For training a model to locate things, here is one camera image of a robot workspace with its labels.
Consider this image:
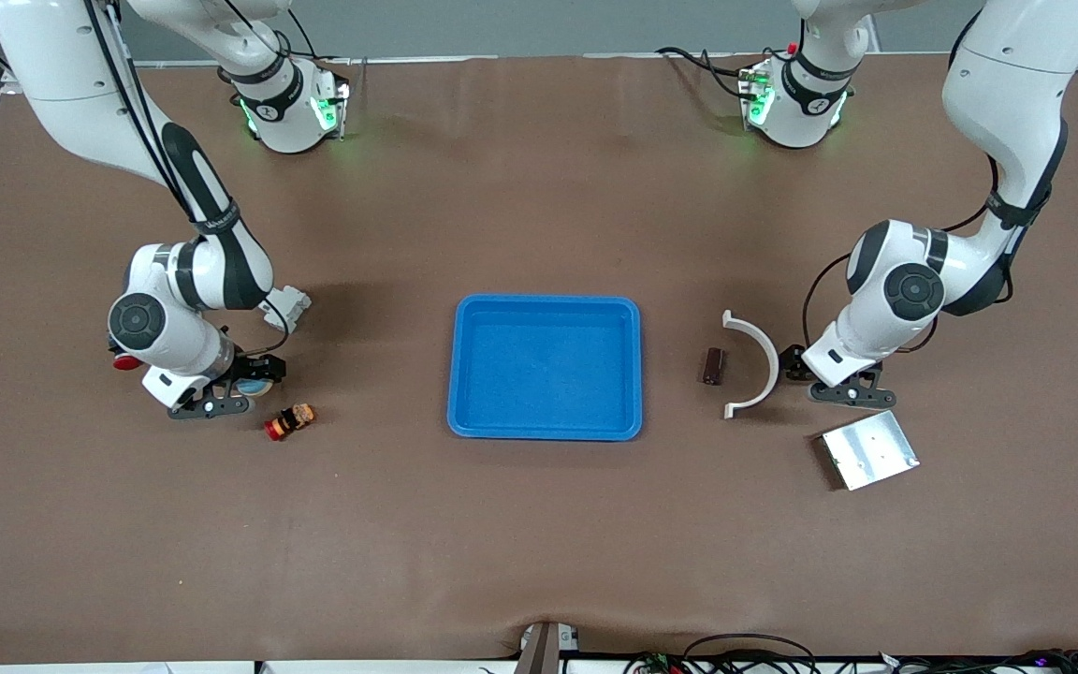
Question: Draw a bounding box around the blue plastic tray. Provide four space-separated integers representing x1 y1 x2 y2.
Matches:
446 295 643 442

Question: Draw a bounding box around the white circuit breaker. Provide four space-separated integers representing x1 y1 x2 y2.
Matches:
263 286 313 334

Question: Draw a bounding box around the silver metal plate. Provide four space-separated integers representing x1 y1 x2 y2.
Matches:
820 410 921 491

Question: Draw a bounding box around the white curved plastic bracket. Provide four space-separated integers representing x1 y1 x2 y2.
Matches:
721 310 780 419

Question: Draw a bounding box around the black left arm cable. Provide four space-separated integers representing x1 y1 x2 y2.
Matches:
801 154 1064 361

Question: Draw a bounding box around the black looped cable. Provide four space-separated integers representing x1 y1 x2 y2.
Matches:
682 633 821 674

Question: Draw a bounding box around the coloured wire bundle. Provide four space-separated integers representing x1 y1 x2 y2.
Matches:
623 651 690 674

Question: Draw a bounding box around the black left base cable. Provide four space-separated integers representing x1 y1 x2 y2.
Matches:
656 45 760 99

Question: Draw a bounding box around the black base cable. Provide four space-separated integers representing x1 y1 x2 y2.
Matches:
258 0 353 90
656 45 760 99

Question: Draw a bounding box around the black right base cable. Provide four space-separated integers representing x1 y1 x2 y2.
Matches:
258 0 353 90

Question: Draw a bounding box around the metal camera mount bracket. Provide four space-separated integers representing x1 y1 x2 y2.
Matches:
513 620 585 674

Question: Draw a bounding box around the black cable bundle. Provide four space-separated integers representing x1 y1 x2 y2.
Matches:
876 646 1078 674

